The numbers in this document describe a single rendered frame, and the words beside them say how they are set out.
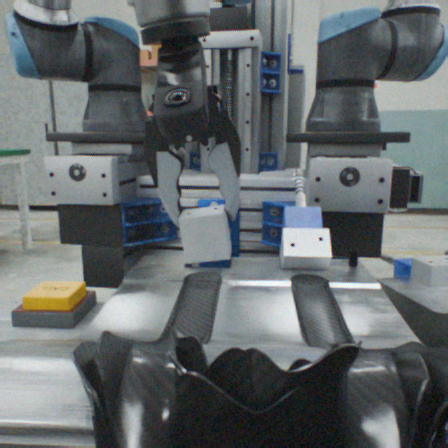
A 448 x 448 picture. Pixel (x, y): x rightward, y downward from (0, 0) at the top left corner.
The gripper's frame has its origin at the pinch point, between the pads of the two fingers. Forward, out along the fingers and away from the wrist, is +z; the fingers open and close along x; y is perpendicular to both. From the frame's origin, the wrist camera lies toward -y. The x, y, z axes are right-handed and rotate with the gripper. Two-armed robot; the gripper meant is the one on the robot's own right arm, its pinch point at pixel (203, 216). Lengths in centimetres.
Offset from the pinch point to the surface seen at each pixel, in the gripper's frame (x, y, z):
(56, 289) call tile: 21.2, 2.6, 8.3
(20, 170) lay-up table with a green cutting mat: 202, 318, 40
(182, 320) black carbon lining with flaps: 1.1, -14.7, 4.3
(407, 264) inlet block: -24.4, 6.6, 12.0
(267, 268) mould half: -6.5, -2.8, 6.0
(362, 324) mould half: -13.8, -15.3, 5.9
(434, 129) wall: -220, 513, 90
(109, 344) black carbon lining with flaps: 1.1, -29.1, -3.5
